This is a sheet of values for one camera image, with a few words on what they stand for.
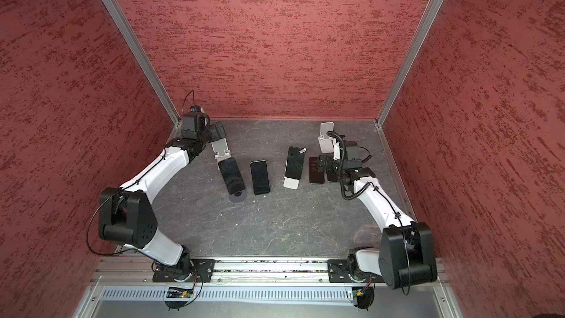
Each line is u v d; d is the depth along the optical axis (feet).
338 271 2.43
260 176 2.94
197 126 2.23
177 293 2.37
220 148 3.24
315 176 3.21
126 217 1.46
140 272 2.48
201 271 2.45
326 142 3.60
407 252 1.33
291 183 3.11
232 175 2.87
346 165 2.15
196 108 2.49
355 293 2.34
